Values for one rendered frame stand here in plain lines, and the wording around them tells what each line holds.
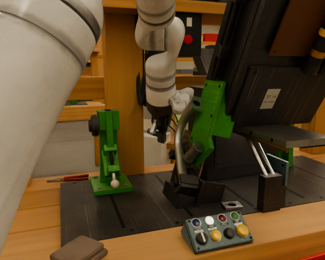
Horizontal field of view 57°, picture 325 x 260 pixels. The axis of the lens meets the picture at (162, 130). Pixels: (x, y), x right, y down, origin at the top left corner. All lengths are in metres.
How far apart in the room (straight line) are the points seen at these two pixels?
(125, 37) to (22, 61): 0.94
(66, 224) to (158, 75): 0.47
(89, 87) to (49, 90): 0.98
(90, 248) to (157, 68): 0.42
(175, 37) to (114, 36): 0.56
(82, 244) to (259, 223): 0.46
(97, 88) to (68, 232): 0.61
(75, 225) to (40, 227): 0.11
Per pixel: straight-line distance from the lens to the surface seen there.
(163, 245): 0.76
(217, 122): 0.91
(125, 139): 1.20
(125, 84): 1.17
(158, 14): 0.55
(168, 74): 0.68
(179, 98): 0.72
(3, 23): 0.26
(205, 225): 0.75
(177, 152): 0.98
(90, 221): 0.88
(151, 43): 0.64
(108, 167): 0.99
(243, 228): 0.77
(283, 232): 0.86
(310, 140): 0.86
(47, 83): 0.25
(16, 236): 0.92
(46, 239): 0.87
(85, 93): 1.24
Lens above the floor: 1.31
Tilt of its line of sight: 12 degrees down
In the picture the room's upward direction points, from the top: straight up
